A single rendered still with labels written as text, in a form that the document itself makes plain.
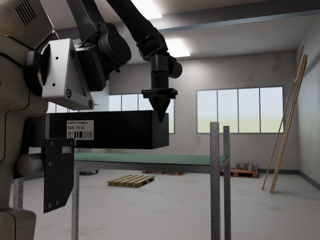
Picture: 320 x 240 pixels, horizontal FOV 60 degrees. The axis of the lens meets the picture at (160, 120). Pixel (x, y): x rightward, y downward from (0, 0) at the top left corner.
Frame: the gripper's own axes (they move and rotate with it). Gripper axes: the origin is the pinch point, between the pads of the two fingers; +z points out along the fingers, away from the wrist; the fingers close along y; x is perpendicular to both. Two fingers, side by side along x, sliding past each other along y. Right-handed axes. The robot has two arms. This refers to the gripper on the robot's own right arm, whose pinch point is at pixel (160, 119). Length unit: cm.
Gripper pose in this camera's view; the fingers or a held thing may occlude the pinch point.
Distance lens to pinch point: 86.3
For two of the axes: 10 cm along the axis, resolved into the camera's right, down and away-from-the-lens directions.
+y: -9.5, 0.3, 3.1
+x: -3.1, -0.4, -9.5
